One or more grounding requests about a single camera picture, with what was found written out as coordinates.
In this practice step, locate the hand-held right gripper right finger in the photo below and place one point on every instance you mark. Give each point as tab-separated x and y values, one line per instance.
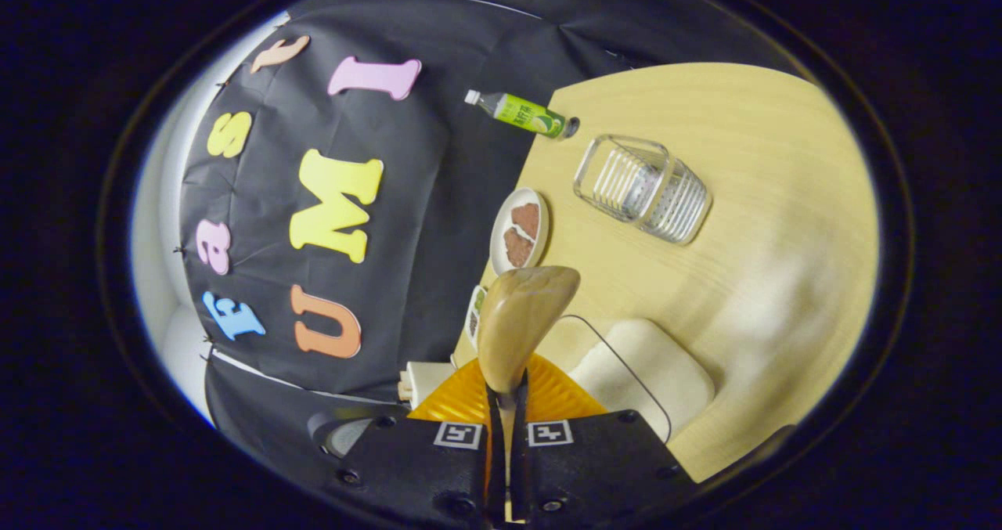
520	475

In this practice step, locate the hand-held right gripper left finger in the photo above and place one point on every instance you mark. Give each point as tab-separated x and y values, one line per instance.
493	475

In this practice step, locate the dark grey rice cooker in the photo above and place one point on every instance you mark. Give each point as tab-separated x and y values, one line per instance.
348	436

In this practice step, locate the wooden spoon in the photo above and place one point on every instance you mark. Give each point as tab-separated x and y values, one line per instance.
520	319

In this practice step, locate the clear chopstick holder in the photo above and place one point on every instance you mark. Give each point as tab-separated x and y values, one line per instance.
646	189

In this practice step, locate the white toaster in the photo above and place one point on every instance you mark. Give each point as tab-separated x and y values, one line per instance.
427	381

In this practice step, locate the white divided snack dish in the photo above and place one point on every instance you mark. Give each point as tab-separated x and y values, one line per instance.
476	315

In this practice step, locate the brown meat piece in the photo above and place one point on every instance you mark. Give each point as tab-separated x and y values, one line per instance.
518	250
527	219

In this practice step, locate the white round plate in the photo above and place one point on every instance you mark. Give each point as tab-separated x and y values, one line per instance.
501	236

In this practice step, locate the green tea bottle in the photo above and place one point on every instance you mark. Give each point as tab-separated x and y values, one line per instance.
524	113

